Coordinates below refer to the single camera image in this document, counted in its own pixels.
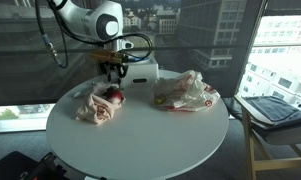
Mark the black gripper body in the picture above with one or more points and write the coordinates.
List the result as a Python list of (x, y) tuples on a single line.
[(115, 67)]

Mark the pink clothing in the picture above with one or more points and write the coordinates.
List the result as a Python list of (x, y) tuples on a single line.
[(95, 108)]

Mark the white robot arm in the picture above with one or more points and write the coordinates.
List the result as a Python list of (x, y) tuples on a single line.
[(90, 18)]

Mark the red round item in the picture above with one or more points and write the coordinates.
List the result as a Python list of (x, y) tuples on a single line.
[(114, 96)]

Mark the white square box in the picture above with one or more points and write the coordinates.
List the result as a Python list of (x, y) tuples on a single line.
[(141, 73)]

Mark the blue item on plate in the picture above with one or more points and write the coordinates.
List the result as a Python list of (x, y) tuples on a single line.
[(136, 59)]

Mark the yellow green item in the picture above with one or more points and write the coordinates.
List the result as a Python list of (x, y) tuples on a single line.
[(160, 99)]

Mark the dark folded towel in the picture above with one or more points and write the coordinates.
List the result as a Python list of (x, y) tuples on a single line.
[(280, 108)]

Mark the wooden chair with cushion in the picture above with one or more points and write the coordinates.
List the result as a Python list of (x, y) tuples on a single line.
[(273, 146)]

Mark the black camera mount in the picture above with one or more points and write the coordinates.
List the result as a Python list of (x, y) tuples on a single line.
[(40, 168)]

